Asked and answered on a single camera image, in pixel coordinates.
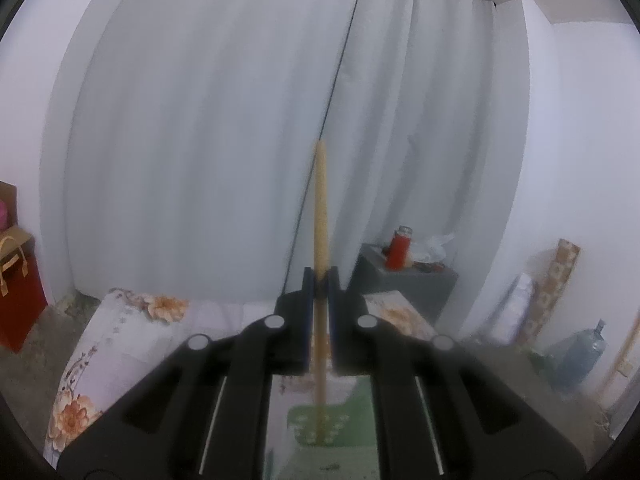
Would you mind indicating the wooden chopstick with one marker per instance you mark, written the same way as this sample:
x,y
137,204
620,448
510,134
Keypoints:
x,y
320,210

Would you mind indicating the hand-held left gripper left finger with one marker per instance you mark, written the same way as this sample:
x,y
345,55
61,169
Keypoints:
x,y
306,320

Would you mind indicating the green plastic utensil holder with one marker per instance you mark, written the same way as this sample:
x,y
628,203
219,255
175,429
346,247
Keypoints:
x,y
302,422

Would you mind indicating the red gift bag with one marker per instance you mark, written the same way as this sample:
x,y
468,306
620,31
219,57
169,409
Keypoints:
x,y
20,305

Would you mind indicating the white plastic bag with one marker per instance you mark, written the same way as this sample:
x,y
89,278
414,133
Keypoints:
x,y
435,247

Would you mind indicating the grey cabinet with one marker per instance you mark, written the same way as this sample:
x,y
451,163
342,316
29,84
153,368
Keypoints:
x,y
425,290

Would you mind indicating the pink plastic bag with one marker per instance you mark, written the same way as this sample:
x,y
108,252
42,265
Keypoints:
x,y
2,215

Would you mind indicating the blue water jug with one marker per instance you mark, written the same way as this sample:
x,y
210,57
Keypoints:
x,y
580,355

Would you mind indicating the floral tablecloth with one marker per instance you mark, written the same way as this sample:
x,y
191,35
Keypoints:
x,y
115,360

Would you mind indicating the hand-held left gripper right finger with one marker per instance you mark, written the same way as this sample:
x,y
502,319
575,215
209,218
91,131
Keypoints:
x,y
335,320

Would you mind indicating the red bottle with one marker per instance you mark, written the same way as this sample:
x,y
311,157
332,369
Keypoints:
x,y
397,252

